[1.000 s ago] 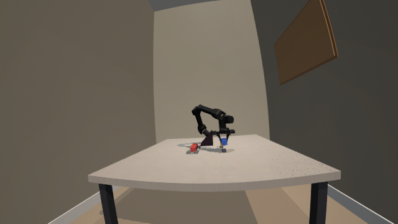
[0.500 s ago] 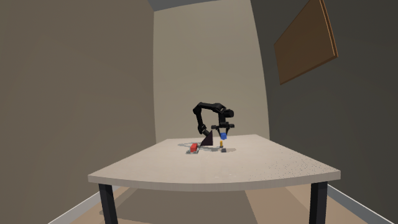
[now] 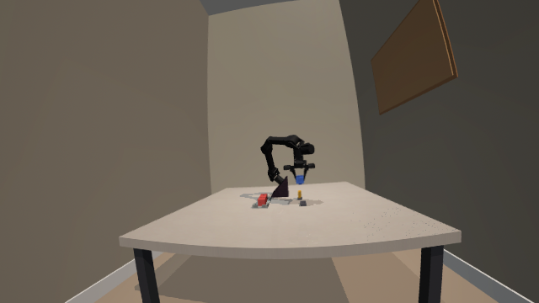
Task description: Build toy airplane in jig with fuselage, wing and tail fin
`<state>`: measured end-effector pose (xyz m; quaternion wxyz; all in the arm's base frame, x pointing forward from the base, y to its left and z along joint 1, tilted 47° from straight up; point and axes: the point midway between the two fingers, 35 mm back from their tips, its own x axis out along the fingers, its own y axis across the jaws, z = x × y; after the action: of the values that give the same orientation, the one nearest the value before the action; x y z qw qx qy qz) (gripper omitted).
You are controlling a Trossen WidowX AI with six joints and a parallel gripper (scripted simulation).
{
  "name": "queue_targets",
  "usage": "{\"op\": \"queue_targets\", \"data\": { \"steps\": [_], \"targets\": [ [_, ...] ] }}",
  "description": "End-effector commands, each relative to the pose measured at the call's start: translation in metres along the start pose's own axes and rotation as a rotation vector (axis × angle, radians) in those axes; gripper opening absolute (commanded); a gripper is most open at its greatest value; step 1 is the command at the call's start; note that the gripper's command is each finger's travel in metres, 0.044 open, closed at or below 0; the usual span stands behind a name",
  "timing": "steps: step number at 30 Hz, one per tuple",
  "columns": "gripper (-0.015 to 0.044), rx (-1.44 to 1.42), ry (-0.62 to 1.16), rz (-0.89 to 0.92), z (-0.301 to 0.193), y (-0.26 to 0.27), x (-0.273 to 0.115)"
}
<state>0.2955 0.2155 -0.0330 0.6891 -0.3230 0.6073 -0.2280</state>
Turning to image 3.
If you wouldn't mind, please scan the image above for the red tapered block with sockets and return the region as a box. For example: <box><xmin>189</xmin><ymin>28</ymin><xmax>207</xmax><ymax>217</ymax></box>
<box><xmin>258</xmin><ymin>194</ymin><xmax>268</xmax><ymax>206</ymax></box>

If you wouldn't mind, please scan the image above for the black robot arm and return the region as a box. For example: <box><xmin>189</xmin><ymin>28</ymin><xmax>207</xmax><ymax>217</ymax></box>
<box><xmin>260</xmin><ymin>135</ymin><xmax>314</xmax><ymax>187</ymax></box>

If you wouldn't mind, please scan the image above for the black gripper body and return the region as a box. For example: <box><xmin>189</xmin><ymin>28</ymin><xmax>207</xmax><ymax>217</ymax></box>
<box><xmin>284</xmin><ymin>155</ymin><xmax>315</xmax><ymax>171</ymax></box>

